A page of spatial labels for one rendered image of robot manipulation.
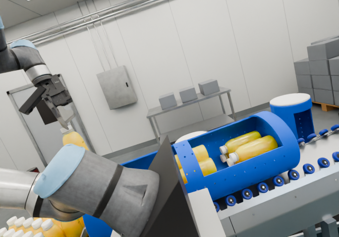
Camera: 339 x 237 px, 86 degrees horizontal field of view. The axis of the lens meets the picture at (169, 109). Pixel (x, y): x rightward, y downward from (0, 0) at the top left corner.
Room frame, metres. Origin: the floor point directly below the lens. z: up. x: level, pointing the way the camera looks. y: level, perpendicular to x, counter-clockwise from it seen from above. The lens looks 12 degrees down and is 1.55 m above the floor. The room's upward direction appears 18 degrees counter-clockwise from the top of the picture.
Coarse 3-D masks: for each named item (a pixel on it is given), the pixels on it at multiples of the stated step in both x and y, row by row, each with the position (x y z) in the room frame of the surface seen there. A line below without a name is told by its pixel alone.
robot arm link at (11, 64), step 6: (6, 48) 0.64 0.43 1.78; (0, 54) 0.63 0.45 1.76; (6, 54) 0.65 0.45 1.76; (12, 54) 0.68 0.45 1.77; (0, 60) 0.64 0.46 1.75; (6, 60) 0.66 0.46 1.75; (12, 60) 0.68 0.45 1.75; (18, 60) 0.69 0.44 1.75; (0, 66) 0.65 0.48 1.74; (6, 66) 0.66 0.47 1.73; (12, 66) 0.68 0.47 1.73; (18, 66) 0.69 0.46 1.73; (0, 72) 0.66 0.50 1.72; (6, 72) 0.68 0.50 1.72
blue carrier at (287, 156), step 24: (240, 120) 0.86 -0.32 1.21; (264, 120) 0.74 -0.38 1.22; (192, 144) 0.88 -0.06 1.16; (216, 144) 0.91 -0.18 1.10; (288, 144) 0.65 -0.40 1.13; (144, 168) 0.87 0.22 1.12; (192, 168) 0.64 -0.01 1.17; (216, 168) 0.86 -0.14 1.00; (240, 168) 0.63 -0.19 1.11; (264, 168) 0.64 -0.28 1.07; (288, 168) 0.67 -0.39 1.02; (216, 192) 0.63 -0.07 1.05
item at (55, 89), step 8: (40, 80) 0.70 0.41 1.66; (48, 80) 0.73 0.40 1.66; (56, 80) 0.73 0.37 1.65; (48, 88) 0.71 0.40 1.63; (56, 88) 0.72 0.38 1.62; (64, 88) 0.71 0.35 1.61; (48, 96) 0.69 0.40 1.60; (56, 96) 0.71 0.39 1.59; (64, 96) 0.71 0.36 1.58; (56, 104) 0.70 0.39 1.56; (64, 104) 0.75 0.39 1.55
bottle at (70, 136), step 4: (68, 132) 0.68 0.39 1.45; (72, 132) 0.69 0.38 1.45; (76, 132) 0.70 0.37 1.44; (64, 136) 0.68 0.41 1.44; (68, 136) 0.67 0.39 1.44; (72, 136) 0.68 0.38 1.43; (76, 136) 0.68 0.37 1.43; (80, 136) 0.70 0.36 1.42; (64, 140) 0.67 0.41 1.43; (68, 140) 0.67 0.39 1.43; (72, 140) 0.67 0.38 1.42; (76, 140) 0.68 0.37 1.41; (80, 140) 0.69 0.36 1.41; (64, 144) 0.67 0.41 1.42; (76, 144) 0.67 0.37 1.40; (80, 144) 0.68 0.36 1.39; (84, 144) 0.70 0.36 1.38
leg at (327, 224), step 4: (324, 220) 0.73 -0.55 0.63; (328, 220) 0.72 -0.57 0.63; (332, 220) 0.72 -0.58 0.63; (320, 224) 0.75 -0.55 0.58; (324, 224) 0.73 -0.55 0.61; (328, 224) 0.71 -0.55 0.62; (332, 224) 0.71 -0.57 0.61; (336, 224) 0.71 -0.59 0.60; (324, 228) 0.73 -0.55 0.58; (328, 228) 0.71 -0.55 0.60; (332, 228) 0.71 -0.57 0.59; (336, 228) 0.71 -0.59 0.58; (324, 232) 0.74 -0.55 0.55; (328, 232) 0.71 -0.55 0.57; (332, 232) 0.71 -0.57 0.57; (336, 232) 0.71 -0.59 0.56; (324, 236) 0.74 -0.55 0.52; (328, 236) 0.72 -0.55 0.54; (332, 236) 0.71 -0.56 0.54; (336, 236) 0.71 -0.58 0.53
